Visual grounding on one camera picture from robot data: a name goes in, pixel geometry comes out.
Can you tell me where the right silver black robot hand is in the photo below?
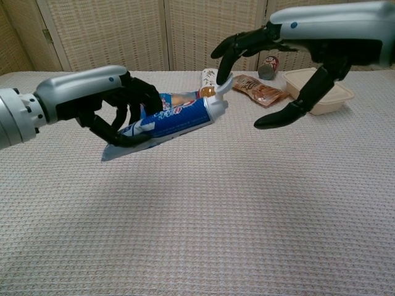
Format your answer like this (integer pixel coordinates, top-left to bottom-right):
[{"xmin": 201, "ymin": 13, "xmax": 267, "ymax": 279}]
[{"xmin": 210, "ymin": 0, "xmax": 395, "ymax": 130}]

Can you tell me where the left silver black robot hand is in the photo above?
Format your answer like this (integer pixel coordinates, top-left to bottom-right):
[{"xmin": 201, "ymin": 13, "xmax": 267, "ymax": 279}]
[{"xmin": 33, "ymin": 64, "xmax": 163, "ymax": 148}]

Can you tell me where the blue white toothpaste tube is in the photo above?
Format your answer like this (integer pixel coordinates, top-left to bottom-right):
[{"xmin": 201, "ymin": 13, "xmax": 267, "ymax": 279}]
[{"xmin": 101, "ymin": 75, "xmax": 234, "ymax": 163}]

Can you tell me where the woven folding screen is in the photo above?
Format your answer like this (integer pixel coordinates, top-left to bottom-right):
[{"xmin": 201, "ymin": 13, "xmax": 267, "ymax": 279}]
[{"xmin": 0, "ymin": 0, "xmax": 395, "ymax": 73}]

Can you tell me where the beige lidded lunch box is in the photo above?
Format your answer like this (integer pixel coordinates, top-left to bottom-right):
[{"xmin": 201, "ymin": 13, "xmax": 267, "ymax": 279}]
[{"xmin": 283, "ymin": 68, "xmax": 354, "ymax": 116}]

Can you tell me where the red cartoon drink can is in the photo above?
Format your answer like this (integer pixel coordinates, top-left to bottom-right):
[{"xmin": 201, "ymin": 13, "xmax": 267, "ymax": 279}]
[{"xmin": 257, "ymin": 55, "xmax": 280, "ymax": 80}]

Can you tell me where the blue biscuit snack bag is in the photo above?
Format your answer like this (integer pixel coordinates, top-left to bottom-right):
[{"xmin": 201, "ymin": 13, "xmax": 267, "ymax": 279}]
[{"xmin": 159, "ymin": 91, "xmax": 200, "ymax": 109}]

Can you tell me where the brown spouted snack pouch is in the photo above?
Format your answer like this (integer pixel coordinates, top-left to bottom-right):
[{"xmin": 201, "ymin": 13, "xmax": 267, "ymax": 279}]
[{"xmin": 231, "ymin": 75, "xmax": 289, "ymax": 108}]

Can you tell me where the orange drink plastic bottle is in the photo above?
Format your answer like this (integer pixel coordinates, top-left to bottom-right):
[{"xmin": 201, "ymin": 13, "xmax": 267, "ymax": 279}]
[{"xmin": 200, "ymin": 68, "xmax": 223, "ymax": 98}]

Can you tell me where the pale woven tablecloth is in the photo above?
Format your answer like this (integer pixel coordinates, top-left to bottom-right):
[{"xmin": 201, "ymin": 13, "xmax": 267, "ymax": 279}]
[{"xmin": 0, "ymin": 70, "xmax": 395, "ymax": 296}]

